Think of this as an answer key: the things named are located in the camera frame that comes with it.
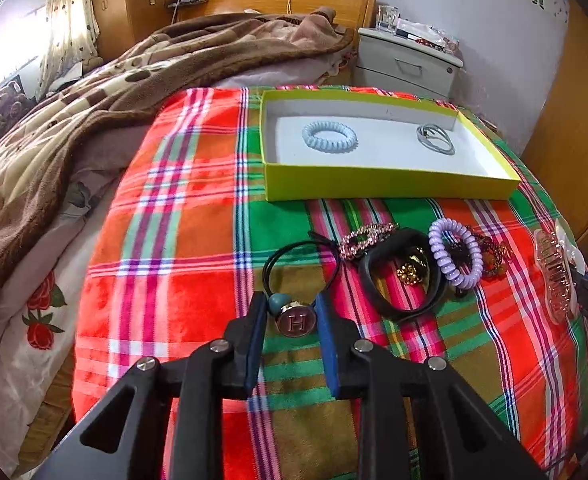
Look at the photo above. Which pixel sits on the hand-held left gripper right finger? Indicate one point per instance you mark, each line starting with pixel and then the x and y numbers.
pixel 328 345

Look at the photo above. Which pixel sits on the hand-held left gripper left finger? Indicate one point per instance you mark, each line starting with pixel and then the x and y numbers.
pixel 254 345

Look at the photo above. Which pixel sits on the pearly rose-gold claw clip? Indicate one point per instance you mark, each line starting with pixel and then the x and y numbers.
pixel 553 270

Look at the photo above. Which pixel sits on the black wristband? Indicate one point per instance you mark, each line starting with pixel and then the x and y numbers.
pixel 373 285

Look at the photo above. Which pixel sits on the brown rhinestone hair clip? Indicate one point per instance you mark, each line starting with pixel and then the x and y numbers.
pixel 493 255

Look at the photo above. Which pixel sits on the pink rhinestone hair clip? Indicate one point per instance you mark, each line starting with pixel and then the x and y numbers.
pixel 361 242

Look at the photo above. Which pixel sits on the yellow-green cardboard box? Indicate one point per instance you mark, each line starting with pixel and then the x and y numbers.
pixel 373 180

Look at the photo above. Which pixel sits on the plaid blanket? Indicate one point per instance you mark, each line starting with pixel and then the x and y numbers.
pixel 174 240

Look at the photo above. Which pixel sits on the wooden door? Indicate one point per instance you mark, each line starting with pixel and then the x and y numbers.
pixel 573 135

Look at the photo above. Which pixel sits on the floral bed sheet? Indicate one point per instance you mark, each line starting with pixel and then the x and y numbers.
pixel 19 330

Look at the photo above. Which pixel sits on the mauve bed sheet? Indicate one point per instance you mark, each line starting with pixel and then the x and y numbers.
pixel 284 72

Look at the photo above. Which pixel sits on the white nightstand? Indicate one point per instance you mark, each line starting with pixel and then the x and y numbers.
pixel 403 67

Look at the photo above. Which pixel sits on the brown patterned blanket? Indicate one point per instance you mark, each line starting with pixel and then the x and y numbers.
pixel 99 100

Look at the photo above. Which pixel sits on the clutter of small nightstand articles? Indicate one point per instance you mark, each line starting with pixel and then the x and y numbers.
pixel 431 37

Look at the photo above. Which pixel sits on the clear glass cup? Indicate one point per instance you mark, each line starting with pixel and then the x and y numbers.
pixel 387 17

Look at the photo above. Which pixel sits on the brown teddy bear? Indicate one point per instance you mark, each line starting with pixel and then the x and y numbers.
pixel 9 110

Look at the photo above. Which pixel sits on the wooden headboard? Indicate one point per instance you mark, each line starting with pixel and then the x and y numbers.
pixel 324 0

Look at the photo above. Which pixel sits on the wooden wardrobe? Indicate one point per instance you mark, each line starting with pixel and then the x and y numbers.
pixel 134 5

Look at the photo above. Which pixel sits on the dotted curtain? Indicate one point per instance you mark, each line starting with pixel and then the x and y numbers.
pixel 69 20

